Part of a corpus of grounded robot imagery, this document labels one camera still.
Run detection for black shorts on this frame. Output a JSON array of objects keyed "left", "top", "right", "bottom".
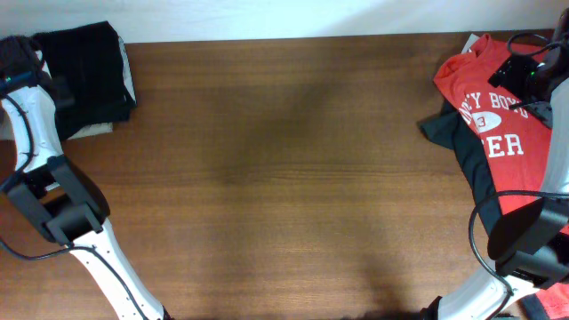
[{"left": 33, "top": 21, "right": 137, "bottom": 140}]

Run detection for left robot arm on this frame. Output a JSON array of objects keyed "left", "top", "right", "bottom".
[{"left": 1, "top": 36, "right": 170, "bottom": 319}]

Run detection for folded khaki shorts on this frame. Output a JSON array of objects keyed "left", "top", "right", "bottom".
[{"left": 0, "top": 35, "right": 137, "bottom": 141}]

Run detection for white paper tag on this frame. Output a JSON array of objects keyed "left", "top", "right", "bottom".
[{"left": 461, "top": 34, "right": 478, "bottom": 53}]

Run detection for black garment under t-shirt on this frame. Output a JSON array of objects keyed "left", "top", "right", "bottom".
[{"left": 420, "top": 100, "right": 503, "bottom": 236}]

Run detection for right black cable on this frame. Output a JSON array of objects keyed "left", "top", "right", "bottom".
[{"left": 468, "top": 31, "right": 569, "bottom": 320}]

